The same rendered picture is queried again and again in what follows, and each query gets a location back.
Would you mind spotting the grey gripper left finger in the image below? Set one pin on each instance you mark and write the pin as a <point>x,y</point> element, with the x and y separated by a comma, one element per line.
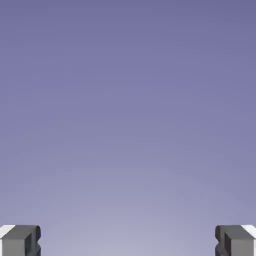
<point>18,242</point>

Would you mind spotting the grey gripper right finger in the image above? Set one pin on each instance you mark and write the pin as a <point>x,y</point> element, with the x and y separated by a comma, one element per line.
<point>238,242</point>

